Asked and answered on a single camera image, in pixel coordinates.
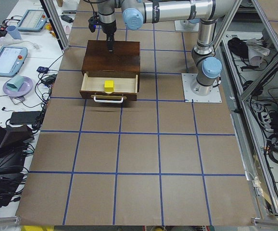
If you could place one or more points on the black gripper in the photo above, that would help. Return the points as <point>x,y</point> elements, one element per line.
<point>108,29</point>

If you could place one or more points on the yellow block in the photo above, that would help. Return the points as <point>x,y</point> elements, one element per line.
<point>109,86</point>

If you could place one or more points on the light wooden drawer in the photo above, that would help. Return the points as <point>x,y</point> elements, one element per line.
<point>125,84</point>

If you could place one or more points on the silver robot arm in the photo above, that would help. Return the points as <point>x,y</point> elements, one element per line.
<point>198,16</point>

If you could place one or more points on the dark wooden drawer cabinet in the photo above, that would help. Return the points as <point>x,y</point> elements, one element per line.
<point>125,56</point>

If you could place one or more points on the pink white mug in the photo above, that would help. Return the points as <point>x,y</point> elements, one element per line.
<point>67,29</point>

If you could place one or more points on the black power adapter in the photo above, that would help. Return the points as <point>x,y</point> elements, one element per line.
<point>67,19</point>

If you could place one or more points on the small blue black device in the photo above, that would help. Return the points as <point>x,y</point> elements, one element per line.
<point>42,69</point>

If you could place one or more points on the blue teach pendant far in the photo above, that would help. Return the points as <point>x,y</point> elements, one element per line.
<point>32,21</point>

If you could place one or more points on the blue teach pendant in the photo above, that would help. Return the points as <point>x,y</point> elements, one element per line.
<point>11,60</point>
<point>32,21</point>

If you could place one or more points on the light blue plastic cup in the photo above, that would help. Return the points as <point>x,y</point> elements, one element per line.
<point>14,32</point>

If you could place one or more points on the blue teach pendant near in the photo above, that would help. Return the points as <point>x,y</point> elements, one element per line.
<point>11,60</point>

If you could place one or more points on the purple plate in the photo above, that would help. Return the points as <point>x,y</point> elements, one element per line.
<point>28,82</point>

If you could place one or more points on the teal box on plate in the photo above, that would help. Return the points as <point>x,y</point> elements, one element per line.
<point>17,83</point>

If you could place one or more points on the black laptop charger brick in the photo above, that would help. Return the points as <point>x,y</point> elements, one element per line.
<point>20,118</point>

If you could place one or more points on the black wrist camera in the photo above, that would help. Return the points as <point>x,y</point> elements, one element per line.
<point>93,22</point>

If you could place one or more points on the aluminium frame post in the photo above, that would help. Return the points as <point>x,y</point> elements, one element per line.
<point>54,19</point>

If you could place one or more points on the white drawer handle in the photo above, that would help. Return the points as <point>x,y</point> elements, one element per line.
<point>108,99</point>

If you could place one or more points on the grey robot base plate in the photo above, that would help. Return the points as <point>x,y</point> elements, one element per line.
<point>196,93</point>

